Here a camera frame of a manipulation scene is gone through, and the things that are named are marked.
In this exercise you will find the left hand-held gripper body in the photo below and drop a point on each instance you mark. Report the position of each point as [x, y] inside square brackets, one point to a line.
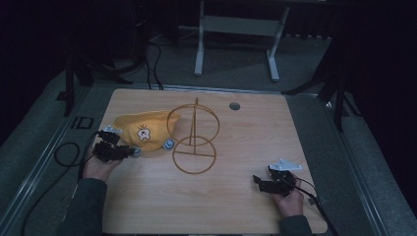
[104, 152]

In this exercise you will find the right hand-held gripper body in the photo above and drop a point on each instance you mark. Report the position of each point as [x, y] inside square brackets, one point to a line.
[282, 179]

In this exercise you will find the yellow hat with cartoon print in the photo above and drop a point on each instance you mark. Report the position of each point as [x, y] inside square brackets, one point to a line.
[149, 126]

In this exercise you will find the person's left hand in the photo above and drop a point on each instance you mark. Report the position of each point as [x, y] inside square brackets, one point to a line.
[97, 168]

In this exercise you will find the person's right hand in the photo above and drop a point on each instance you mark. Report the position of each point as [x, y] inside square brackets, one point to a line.
[291, 203]

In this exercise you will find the black metal stand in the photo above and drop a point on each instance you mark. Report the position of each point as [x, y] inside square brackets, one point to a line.
[69, 88]

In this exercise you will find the black tripod stand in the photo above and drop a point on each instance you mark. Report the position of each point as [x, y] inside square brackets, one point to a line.
[339, 98]

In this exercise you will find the black rectangular floor bracket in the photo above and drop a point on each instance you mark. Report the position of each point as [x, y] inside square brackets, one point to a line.
[82, 122]

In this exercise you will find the white metal table frame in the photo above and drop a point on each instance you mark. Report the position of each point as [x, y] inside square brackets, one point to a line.
[241, 25]

